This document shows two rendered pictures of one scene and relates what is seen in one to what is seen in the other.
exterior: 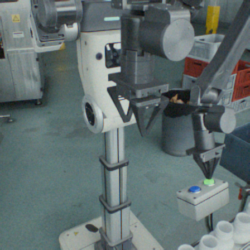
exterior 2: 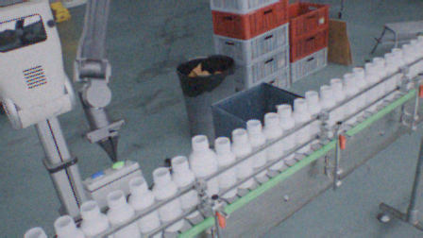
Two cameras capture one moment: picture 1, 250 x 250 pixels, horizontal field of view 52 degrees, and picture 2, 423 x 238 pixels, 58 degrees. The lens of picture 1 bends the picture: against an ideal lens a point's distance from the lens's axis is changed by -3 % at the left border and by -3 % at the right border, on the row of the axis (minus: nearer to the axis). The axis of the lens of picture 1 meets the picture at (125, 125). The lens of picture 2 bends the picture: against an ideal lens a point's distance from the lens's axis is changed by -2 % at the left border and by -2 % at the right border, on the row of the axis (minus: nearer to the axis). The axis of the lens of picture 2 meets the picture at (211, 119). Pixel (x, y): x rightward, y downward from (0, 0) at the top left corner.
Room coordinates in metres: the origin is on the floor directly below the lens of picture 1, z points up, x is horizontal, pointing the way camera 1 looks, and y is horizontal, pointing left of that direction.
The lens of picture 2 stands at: (-0.26, -0.48, 1.69)
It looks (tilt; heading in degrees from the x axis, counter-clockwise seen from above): 29 degrees down; 358
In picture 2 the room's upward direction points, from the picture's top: 7 degrees counter-clockwise
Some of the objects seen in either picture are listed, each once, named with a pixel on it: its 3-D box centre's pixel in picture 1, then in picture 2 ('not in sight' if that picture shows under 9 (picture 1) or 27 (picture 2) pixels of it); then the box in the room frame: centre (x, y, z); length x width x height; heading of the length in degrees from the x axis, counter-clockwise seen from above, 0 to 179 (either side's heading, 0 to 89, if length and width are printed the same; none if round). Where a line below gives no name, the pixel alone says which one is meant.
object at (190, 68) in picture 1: (211, 65); (250, 15); (3.21, -1.08, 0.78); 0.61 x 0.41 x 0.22; 128
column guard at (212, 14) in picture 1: (212, 20); not in sight; (10.51, -3.34, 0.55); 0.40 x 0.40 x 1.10; 32
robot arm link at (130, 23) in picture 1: (140, 32); not in sight; (0.44, -0.02, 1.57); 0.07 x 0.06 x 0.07; 32
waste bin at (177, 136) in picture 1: (180, 123); (210, 102); (2.50, -0.60, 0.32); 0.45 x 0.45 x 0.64
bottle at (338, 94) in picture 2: not in sight; (334, 104); (0.82, -0.92, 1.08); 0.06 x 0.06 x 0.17
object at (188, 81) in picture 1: (209, 81); (252, 40); (3.20, -1.08, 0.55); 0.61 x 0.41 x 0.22; 129
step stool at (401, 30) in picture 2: not in sight; (403, 42); (3.53, -2.78, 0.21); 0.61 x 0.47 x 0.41; 175
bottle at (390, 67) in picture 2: not in sight; (387, 76); (0.97, -1.18, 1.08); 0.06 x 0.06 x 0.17
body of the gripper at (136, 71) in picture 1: (136, 68); not in sight; (0.44, -0.02, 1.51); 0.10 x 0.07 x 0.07; 32
